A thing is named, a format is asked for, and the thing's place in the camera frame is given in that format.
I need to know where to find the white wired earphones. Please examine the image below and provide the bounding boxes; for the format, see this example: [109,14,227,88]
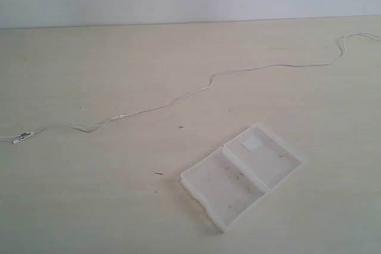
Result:
[0,32,381,145]

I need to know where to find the white label sticker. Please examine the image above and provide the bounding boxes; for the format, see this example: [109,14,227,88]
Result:
[241,136,263,152]

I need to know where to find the clear plastic storage case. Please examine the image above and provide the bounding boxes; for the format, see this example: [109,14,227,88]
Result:
[180,123,306,233]

